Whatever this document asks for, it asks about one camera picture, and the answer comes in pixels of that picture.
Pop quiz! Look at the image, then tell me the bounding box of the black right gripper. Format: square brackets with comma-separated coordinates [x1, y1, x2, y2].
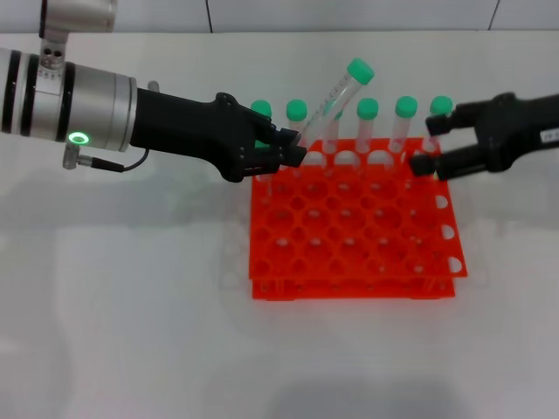
[409, 92, 559, 182]

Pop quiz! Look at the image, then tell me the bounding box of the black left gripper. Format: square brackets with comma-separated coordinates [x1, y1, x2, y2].
[129, 86, 307, 183]

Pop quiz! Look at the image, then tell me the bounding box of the orange plastic test tube rack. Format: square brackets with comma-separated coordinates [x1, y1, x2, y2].
[247, 137, 469, 302]

